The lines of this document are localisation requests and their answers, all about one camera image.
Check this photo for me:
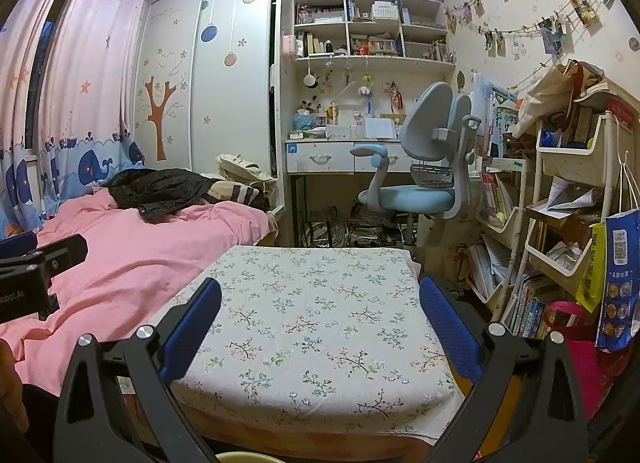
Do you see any whale print curtain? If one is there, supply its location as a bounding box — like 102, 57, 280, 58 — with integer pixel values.
0, 0, 153, 239

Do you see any pile of papers under desk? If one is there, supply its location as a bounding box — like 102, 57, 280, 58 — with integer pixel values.
345, 213, 408, 248

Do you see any white wall shelf unit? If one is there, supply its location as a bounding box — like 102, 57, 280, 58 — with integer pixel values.
290, 0, 457, 64

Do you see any blue printed paper bag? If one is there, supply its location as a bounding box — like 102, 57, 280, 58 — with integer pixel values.
595, 163, 640, 354

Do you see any yellow plastic bag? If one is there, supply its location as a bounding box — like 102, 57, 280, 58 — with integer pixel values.
575, 222, 608, 315

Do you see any beige canvas bag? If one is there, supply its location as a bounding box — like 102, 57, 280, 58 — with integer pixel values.
216, 153, 278, 194

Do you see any stack of thick books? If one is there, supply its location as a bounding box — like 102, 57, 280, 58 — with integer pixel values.
572, 75, 640, 131

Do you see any blue grey desk chair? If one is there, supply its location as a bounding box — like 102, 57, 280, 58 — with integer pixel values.
350, 82, 483, 246

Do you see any beige tote bag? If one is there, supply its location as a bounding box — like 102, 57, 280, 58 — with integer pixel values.
515, 60, 606, 138

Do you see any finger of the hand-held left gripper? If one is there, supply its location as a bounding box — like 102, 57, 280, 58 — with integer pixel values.
0, 235, 88, 276
0, 232, 38, 260

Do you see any white wardrobe with tree decal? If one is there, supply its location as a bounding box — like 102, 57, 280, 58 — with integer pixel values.
132, 0, 281, 184

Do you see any black jacket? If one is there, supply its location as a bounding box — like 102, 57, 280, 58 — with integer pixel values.
107, 168, 216, 224

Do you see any yellow waste bin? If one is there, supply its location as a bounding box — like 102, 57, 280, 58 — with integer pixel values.
215, 452, 276, 463

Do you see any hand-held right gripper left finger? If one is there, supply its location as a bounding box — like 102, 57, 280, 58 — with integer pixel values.
52, 278, 222, 463

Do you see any striped pillow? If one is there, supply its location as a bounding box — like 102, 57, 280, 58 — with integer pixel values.
202, 180, 268, 208

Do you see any person's left hand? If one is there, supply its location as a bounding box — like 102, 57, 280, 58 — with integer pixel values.
0, 338, 30, 426

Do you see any floral tablecloth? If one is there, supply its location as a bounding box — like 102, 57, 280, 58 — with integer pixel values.
117, 244, 468, 444

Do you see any pink bag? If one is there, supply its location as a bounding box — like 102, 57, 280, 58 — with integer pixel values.
544, 300, 621, 424

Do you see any row of colourful books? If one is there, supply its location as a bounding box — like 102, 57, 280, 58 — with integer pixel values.
507, 270, 553, 341

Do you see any printed paper chart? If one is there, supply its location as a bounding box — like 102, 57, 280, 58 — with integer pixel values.
472, 72, 523, 160

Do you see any white tiered storage rack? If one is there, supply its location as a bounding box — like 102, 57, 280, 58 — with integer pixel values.
522, 110, 628, 294

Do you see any pink bed blanket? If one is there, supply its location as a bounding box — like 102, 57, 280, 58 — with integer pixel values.
0, 188, 278, 384

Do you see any window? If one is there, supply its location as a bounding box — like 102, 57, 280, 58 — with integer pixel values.
25, 0, 76, 154

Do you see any white desk with drawers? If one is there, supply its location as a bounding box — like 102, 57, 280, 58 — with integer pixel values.
285, 135, 481, 249

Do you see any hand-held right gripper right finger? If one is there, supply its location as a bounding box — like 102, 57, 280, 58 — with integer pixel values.
419, 277, 591, 463

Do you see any white book rack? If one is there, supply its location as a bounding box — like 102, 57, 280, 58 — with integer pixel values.
475, 158, 538, 324

